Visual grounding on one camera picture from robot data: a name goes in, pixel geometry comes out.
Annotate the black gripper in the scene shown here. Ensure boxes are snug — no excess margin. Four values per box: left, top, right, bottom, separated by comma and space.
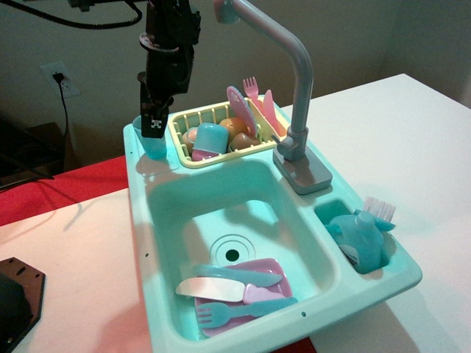
138, 44, 194, 138

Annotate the blue cup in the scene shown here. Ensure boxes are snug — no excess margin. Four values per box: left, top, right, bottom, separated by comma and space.
194, 123, 229, 154
132, 115, 167, 160

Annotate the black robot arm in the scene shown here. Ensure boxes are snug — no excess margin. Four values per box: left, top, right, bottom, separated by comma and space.
137, 1, 201, 138

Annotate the pink cup in rack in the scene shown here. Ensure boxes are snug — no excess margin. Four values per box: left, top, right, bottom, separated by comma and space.
191, 149, 219, 162

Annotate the blue cup in rack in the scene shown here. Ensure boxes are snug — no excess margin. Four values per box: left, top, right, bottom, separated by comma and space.
194, 123, 229, 154

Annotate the teal toy sink unit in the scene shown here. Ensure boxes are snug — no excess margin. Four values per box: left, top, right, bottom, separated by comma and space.
124, 102, 422, 352

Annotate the peach toy food piece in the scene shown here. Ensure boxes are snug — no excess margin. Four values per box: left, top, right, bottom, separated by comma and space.
183, 127, 198, 154

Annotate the yellow dish rack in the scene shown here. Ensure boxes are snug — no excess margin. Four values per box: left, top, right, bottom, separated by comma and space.
168, 95, 291, 169

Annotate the orange toy food ball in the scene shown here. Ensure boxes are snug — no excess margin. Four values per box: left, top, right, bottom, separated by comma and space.
219, 117, 248, 142

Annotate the pink round plate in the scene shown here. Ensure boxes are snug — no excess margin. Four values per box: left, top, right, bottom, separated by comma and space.
226, 86, 258, 136

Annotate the tan toy food ball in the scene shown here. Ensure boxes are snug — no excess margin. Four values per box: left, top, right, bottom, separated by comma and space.
229, 132, 261, 151

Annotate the pink toy fork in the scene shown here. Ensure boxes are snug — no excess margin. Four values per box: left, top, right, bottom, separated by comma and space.
243, 76, 264, 115

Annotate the pink toy knife in rack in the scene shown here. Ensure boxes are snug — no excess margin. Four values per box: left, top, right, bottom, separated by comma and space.
263, 89, 280, 134

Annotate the grey toy faucet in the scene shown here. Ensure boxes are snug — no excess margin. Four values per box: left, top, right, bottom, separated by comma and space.
213, 1, 333, 195

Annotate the red cloth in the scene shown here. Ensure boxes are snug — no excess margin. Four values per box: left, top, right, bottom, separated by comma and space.
1, 157, 128, 226

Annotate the white and pink knife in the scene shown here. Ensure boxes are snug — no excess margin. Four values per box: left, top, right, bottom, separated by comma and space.
175, 277, 285, 304

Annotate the blue toy knife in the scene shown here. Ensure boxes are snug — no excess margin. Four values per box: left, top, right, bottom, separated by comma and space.
193, 264, 283, 287

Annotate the blue toy fork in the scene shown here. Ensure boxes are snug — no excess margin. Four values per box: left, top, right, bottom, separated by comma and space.
195, 297, 298, 329

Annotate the blue soap bottle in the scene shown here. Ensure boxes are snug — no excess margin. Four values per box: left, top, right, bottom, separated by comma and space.
325, 211, 383, 274

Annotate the white wall outlet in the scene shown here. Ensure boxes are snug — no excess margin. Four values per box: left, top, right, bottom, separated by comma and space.
40, 62, 81, 98

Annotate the black power cord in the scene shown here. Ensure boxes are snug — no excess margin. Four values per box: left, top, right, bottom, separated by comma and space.
52, 72, 71, 174

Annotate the black cable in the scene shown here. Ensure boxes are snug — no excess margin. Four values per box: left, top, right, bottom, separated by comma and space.
0, 0, 144, 30

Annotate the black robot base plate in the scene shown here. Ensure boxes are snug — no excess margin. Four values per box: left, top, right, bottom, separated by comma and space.
1, 257, 46, 352

